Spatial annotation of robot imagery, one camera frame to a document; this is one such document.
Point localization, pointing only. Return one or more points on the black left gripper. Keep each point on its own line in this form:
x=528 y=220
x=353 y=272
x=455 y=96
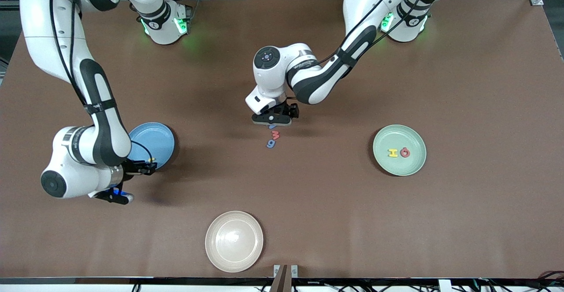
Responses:
x=292 y=109

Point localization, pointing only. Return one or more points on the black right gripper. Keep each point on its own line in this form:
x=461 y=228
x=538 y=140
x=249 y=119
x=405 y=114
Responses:
x=131 y=168

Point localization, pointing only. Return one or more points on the pink foam letter w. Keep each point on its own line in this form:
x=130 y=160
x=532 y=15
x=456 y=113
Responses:
x=276 y=134

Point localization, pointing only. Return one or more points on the blue foam letter g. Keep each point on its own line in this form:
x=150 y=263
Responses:
x=270 y=145

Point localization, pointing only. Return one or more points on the yellow foam letter H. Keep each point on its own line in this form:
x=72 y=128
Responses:
x=393 y=153

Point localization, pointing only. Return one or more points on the red foam letter Q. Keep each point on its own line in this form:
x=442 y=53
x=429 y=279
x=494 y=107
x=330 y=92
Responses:
x=402 y=153

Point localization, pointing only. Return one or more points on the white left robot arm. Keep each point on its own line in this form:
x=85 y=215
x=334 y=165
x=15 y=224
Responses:
x=273 y=76

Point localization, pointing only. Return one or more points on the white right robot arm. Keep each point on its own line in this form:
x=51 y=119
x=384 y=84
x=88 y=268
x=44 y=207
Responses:
x=39 y=41

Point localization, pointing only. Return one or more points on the blue plate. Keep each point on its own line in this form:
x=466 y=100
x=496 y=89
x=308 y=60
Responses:
x=161 y=138

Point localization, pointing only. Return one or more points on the beige plate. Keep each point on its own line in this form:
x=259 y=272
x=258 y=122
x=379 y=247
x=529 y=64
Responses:
x=234 y=241

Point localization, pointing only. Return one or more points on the green plate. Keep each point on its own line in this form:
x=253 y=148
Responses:
x=399 y=168

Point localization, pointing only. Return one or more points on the brown table cover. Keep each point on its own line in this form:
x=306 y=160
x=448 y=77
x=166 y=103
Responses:
x=352 y=221

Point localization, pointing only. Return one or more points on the grey metal edge bracket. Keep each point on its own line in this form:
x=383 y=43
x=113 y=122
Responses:
x=294 y=271

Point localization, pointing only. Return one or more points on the brown camera post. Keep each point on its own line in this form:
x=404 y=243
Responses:
x=279 y=281

